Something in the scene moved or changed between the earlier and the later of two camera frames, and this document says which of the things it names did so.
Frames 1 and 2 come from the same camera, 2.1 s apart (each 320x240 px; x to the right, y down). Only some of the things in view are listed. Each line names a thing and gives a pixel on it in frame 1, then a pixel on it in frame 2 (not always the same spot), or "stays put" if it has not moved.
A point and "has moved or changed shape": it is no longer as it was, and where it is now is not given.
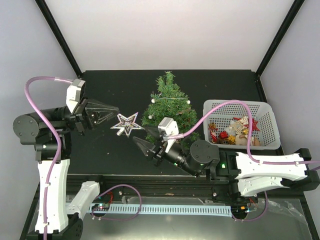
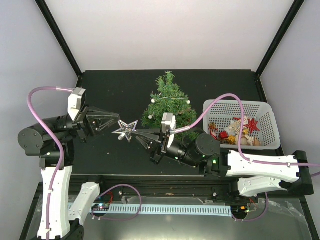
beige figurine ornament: [241, 140] stays put
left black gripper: [87, 113] -> [87, 120]
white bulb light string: [153, 100] stays put
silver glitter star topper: [127, 125] has moved or changed shape
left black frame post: [60, 37] stays put
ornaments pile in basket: [213, 132] stays put
